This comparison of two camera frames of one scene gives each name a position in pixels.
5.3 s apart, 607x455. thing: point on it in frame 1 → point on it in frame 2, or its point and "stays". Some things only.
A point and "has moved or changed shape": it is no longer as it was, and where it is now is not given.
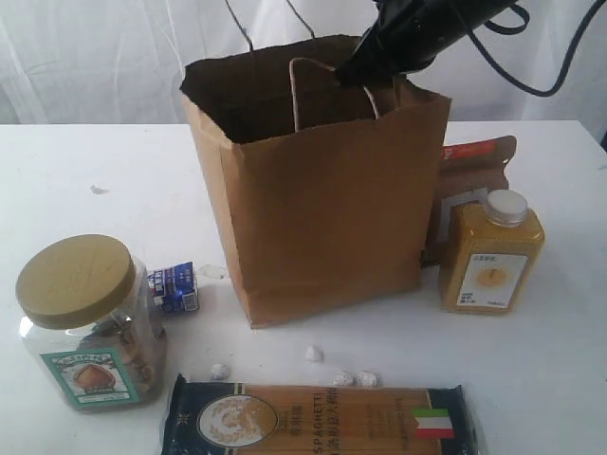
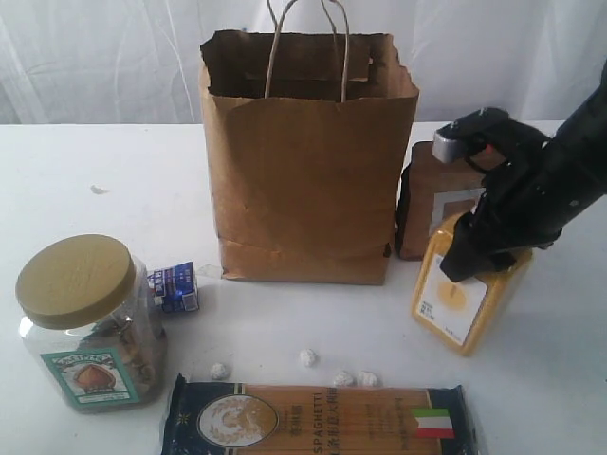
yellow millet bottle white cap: (489, 252) has moved or changed shape
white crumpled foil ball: (219, 372) stays
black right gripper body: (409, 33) → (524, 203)
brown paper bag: (332, 189) has moved or changed shape
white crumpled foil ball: (340, 378) stays
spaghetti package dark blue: (259, 418) stays
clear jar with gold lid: (94, 330) stays
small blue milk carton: (174, 288) stays
